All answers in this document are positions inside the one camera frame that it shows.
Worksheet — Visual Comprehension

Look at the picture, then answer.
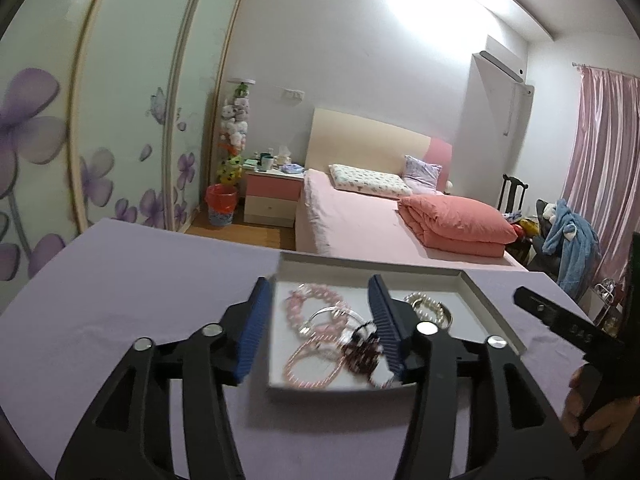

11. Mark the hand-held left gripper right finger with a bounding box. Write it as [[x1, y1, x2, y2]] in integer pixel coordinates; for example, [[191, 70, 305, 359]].
[[366, 274, 586, 480]]

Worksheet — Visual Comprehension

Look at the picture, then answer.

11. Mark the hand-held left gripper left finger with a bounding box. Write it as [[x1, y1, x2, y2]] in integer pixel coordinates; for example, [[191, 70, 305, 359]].
[[55, 276, 273, 480]]

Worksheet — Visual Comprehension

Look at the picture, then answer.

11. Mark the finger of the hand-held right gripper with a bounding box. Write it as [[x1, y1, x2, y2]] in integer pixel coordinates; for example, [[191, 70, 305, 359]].
[[514, 286, 628, 361]]

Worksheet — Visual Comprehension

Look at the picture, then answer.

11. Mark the maroon bead bracelet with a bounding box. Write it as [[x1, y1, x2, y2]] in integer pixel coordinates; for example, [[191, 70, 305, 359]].
[[345, 324, 383, 377]]

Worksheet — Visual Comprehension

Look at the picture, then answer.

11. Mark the pearl bead bracelet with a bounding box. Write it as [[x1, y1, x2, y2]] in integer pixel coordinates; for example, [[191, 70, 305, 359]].
[[404, 291, 453, 328]]

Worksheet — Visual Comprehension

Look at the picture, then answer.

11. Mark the silver hoop bangle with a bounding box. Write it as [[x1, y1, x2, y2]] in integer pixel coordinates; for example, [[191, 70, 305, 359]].
[[299, 305, 373, 337]]

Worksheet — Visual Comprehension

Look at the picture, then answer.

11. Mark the white shallow jewelry box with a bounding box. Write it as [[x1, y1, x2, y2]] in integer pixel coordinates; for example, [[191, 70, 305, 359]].
[[266, 251, 528, 403]]

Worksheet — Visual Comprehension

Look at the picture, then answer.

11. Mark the person's right hand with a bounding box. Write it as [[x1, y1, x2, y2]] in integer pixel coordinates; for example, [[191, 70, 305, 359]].
[[562, 365, 640, 453]]

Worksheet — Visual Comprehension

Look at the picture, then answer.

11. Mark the blue garment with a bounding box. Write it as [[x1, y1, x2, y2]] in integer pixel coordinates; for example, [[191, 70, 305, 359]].
[[542, 199, 601, 301]]

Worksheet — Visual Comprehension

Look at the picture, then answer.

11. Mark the bed with pink sheet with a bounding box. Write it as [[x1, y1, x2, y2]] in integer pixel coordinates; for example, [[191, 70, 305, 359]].
[[295, 169, 528, 273]]

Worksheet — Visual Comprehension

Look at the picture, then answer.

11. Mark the colourful toy pile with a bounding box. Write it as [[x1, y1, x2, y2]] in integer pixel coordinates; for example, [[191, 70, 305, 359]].
[[505, 212, 541, 238]]

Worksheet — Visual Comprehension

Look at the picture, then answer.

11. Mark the purple tablecloth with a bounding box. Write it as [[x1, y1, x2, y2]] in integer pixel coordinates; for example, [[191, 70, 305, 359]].
[[0, 217, 596, 480]]

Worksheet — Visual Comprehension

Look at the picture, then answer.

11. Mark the folded pink quilt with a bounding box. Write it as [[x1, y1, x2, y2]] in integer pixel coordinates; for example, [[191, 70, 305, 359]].
[[397, 195, 518, 258]]

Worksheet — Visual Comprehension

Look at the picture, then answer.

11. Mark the trash bin with red bag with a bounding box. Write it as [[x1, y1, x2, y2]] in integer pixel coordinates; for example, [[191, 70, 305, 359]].
[[206, 183, 238, 227]]

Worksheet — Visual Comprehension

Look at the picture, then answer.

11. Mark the pink beige nightstand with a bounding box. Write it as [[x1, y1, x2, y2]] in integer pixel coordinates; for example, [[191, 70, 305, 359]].
[[243, 167, 305, 227]]

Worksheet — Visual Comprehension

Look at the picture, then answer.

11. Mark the white patterned pillow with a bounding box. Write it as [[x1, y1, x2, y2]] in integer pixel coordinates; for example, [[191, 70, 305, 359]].
[[328, 164, 413, 197]]

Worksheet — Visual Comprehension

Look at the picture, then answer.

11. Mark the dark wooden chair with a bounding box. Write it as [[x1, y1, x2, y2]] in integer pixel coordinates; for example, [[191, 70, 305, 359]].
[[496, 174, 533, 266]]

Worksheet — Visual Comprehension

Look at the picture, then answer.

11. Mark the small lilac pillow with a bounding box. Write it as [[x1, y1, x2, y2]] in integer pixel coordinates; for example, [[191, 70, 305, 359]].
[[401, 155, 443, 192]]

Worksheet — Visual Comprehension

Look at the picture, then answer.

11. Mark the pink curtain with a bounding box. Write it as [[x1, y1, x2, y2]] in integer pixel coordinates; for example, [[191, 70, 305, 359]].
[[560, 62, 640, 301]]

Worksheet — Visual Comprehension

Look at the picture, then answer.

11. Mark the beige pink headboard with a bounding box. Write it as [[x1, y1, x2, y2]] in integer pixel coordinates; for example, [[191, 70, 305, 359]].
[[306, 106, 453, 193]]

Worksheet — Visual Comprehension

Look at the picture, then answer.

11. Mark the plush toy tower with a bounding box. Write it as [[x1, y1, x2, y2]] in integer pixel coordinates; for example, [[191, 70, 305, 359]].
[[217, 78, 256, 186]]

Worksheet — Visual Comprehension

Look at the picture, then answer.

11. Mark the floral sliding door wardrobe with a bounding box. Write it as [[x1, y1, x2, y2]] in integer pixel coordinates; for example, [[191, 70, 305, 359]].
[[0, 0, 248, 281]]

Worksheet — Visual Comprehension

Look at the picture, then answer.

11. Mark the white air conditioner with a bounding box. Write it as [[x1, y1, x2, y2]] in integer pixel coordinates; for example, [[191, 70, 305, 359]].
[[472, 35, 526, 83]]

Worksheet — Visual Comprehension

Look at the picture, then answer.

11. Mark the metal wire rack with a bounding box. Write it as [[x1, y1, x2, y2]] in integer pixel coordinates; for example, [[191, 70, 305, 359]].
[[595, 280, 626, 331]]

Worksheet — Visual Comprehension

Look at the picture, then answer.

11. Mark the pink chunky bead bracelet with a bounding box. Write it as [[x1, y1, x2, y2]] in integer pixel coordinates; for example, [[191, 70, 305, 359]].
[[285, 284, 351, 333]]

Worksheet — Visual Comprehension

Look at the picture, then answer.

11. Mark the thin pink bead bracelet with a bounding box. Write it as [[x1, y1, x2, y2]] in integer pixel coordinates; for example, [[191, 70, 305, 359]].
[[284, 337, 347, 388]]

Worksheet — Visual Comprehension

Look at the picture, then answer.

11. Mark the white pipe duct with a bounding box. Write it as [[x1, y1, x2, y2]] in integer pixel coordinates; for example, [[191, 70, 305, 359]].
[[502, 80, 533, 136]]

